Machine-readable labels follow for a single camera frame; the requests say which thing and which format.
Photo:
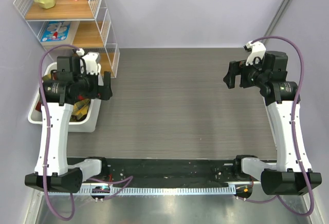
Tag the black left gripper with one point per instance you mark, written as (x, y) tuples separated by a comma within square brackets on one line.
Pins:
[(98, 92)]

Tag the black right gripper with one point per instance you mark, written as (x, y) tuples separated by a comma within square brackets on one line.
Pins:
[(238, 68)]

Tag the red black plaid shirt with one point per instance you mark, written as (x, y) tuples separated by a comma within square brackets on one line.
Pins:
[(81, 98)]

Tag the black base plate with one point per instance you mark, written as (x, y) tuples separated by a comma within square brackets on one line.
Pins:
[(184, 173)]

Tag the white wire shelf rack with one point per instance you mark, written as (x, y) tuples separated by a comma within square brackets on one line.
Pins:
[(95, 31)]

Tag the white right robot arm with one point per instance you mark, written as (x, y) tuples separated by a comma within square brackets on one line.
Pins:
[(288, 175)]

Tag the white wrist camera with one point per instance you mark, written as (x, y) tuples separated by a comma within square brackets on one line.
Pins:
[(257, 51), (90, 63)]

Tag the blue white picture book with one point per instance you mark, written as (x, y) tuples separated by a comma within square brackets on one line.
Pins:
[(57, 32)]

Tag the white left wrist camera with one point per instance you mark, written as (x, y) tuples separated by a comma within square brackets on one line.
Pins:
[(90, 63)]

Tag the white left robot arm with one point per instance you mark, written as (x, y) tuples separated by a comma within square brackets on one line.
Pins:
[(52, 172)]

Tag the yellow plaid shirt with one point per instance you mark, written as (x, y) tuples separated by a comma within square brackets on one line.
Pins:
[(80, 109)]

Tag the white plastic bin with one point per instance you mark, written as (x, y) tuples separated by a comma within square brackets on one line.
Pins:
[(84, 121)]

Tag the slotted aluminium rail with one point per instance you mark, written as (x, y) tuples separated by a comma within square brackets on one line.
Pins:
[(99, 190)]

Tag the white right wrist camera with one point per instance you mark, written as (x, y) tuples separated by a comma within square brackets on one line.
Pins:
[(257, 51)]

